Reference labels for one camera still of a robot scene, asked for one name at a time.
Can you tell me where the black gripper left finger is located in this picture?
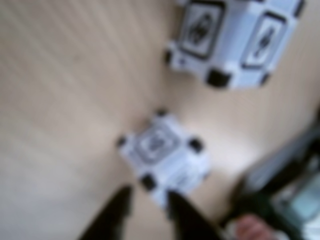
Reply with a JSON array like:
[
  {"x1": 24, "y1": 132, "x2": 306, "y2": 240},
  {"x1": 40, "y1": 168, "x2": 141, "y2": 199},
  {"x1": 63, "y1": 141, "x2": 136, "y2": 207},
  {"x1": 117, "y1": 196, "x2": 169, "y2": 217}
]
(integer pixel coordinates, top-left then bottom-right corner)
[{"x1": 76, "y1": 185, "x2": 134, "y2": 240}]

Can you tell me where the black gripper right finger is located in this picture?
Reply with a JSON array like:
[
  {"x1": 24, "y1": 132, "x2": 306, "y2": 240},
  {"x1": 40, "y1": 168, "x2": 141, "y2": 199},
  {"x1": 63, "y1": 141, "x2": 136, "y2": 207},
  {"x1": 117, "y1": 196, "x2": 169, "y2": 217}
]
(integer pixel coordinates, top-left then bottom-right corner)
[{"x1": 166, "y1": 190, "x2": 227, "y2": 240}]

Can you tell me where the white cube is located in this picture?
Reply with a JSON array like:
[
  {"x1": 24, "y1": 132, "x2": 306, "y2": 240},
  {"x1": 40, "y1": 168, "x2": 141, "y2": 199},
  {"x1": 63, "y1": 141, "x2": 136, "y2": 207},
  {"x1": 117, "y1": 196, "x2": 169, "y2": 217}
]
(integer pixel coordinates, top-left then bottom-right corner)
[
  {"x1": 115, "y1": 107, "x2": 212, "y2": 210},
  {"x1": 163, "y1": 0, "x2": 307, "y2": 91}
]

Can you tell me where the person's hand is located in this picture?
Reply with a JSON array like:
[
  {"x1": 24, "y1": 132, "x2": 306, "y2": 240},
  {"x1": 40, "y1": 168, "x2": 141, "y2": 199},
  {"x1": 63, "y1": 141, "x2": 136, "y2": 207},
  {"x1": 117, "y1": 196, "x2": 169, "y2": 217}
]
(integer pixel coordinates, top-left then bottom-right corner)
[{"x1": 234, "y1": 214, "x2": 276, "y2": 240}]

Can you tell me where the white cube, layered diamond symbol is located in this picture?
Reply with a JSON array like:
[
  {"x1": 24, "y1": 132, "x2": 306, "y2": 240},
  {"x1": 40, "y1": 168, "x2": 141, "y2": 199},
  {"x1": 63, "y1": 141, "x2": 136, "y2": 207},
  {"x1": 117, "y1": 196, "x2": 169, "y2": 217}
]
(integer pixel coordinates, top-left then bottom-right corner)
[{"x1": 115, "y1": 107, "x2": 212, "y2": 210}]

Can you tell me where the dark grey device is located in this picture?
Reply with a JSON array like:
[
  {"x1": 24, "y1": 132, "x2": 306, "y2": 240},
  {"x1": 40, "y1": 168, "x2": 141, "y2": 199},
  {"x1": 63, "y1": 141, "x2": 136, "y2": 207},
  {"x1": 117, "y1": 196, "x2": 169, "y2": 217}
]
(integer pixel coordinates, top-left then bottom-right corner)
[{"x1": 224, "y1": 107, "x2": 320, "y2": 240}]

